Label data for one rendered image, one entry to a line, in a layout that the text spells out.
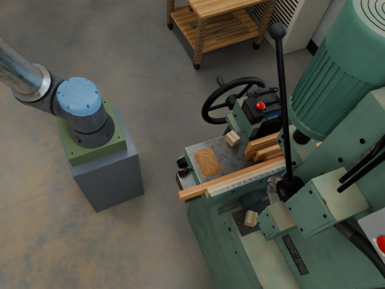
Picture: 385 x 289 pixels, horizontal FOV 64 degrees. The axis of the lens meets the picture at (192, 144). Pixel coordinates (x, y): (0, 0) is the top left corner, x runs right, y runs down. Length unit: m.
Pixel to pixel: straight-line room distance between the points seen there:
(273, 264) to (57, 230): 1.28
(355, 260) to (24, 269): 1.64
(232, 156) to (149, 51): 1.70
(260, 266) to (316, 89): 0.61
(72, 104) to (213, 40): 1.52
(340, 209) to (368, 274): 0.19
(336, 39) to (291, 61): 2.12
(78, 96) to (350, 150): 0.91
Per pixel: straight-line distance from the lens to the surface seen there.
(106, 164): 1.43
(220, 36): 2.49
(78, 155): 1.39
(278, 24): 0.68
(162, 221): 1.89
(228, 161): 1.05
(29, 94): 1.26
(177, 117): 2.20
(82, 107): 1.19
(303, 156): 0.93
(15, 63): 1.13
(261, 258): 1.08
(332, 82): 0.69
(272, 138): 1.04
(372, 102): 0.64
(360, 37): 0.61
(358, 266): 0.79
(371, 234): 0.60
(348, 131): 0.70
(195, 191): 0.95
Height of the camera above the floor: 1.83
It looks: 61 degrees down
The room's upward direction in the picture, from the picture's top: 10 degrees clockwise
